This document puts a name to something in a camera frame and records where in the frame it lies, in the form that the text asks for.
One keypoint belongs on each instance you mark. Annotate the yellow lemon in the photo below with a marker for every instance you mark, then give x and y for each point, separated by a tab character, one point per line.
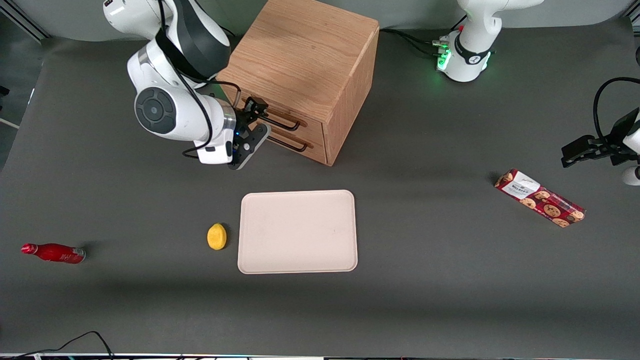
217	237

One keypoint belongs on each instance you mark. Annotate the beige rectangular tray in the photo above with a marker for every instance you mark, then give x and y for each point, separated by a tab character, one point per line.
297	232

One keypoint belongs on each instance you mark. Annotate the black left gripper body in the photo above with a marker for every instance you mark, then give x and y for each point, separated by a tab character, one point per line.
616	143

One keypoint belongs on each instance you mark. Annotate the dark grey table mat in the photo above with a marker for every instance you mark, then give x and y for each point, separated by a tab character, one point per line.
450	300

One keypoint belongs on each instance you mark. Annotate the right wrist camera mount plate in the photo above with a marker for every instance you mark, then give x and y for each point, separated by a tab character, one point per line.
252	145

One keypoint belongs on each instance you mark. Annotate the red cookie box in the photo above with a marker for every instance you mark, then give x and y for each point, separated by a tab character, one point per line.
540	197

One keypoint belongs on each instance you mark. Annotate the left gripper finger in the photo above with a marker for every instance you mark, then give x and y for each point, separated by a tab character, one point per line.
580	146
570	161

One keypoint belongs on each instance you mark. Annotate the aluminium frame profile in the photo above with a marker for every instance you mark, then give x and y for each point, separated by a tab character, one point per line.
25	20
634	17

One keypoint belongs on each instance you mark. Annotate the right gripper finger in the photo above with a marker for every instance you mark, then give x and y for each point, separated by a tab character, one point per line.
251	119
259	106

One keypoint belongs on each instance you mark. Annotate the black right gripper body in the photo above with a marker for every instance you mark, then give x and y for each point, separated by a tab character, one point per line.
241	121

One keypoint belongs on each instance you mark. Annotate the oak wooden drawer cabinet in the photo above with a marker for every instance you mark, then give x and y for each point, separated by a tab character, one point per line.
300	50

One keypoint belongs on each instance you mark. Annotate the left wrist camera mount plate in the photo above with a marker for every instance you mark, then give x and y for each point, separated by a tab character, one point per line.
631	176

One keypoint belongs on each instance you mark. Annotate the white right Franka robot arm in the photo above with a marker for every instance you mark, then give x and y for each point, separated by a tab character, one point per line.
165	110

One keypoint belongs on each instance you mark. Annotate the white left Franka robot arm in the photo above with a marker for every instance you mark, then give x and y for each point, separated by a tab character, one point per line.
472	50

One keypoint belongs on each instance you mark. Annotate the wrist camera mount plate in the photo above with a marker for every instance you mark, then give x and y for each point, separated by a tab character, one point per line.
252	145
631	176

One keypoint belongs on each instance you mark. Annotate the wooden drawer with worn inside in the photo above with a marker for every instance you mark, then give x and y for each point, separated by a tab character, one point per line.
315	130

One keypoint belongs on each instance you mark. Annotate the red bottle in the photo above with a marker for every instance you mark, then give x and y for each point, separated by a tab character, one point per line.
55	253

